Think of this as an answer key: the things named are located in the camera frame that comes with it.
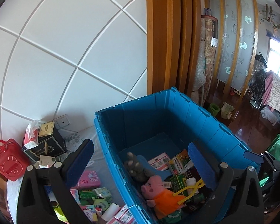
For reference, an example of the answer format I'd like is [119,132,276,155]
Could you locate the yellow plastic snowball tongs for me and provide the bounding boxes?
[172,178,205,206]

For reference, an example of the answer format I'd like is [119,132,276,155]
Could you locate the pink pig plush orange dress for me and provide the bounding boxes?
[141,175,184,220]

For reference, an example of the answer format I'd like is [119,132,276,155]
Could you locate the grey furry plush toy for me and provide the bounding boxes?
[124,152,154,183]

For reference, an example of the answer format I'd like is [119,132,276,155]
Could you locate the red plastic toy suitcase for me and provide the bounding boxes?
[0,139,30,181]

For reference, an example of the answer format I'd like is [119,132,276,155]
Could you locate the dark green can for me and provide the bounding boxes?
[79,190,97,201]

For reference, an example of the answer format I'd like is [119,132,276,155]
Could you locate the Kotex mini pad pack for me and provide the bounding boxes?
[80,205,98,223]

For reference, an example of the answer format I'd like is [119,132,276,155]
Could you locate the pink floral tissue pack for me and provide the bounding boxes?
[75,170,101,190]

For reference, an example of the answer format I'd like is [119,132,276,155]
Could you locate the black gift box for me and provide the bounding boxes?
[22,127,67,162]

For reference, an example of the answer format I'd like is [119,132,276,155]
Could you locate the red white tissue packet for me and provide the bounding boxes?
[24,120,40,150]

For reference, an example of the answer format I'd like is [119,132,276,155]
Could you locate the green rolled mat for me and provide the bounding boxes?
[209,103,220,117]

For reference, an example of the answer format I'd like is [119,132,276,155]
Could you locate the green one-eyed monster plush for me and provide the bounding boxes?
[92,197,111,212]

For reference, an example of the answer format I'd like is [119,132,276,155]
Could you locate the blue plastic storage crate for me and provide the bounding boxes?
[94,88,260,223]

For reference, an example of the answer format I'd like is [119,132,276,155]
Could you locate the white paper roll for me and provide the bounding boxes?
[102,203,121,222]

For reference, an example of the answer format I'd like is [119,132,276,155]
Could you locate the gold small box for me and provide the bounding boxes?
[38,121,55,137]

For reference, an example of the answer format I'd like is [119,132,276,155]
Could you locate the rolled patterned carpet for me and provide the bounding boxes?
[191,15,218,106]

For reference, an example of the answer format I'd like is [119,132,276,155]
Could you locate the wall socket plate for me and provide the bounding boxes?
[54,115,70,128]

